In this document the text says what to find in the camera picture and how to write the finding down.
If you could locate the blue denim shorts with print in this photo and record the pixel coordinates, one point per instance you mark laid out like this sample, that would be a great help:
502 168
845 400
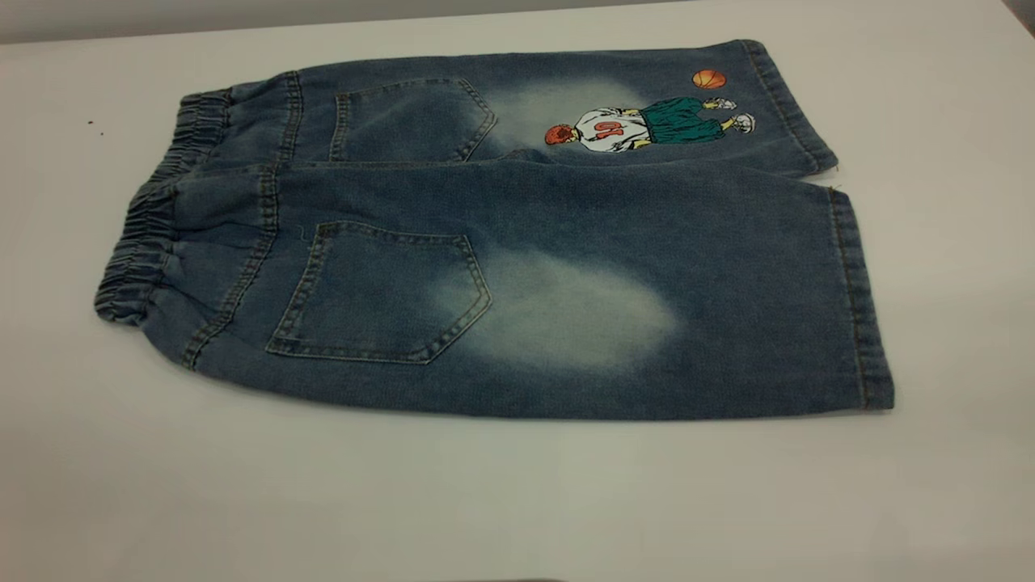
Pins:
566 242

